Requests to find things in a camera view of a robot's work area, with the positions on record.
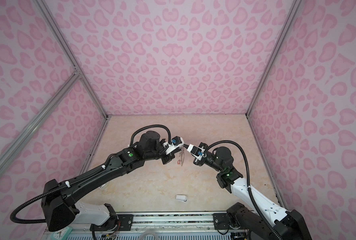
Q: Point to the teal alarm clock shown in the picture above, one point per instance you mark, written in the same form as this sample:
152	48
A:
61	234

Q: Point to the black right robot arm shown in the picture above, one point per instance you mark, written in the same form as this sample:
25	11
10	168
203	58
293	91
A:
264	219

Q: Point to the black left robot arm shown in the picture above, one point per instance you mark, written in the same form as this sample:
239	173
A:
62	206

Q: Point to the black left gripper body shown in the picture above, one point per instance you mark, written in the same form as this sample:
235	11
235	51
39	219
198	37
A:
167	158

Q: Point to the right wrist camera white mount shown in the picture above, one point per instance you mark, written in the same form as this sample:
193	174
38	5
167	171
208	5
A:
192	149

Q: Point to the small white plastic object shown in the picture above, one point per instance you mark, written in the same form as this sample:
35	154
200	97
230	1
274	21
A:
181	198

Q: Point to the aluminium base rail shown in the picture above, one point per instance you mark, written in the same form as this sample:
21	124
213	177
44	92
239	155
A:
150	223

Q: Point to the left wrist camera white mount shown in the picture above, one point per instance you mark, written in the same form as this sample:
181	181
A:
173	146

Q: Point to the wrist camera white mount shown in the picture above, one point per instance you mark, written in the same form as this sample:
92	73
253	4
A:
173	146
192	149

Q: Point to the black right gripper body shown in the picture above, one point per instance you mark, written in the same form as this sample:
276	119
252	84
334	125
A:
197	163

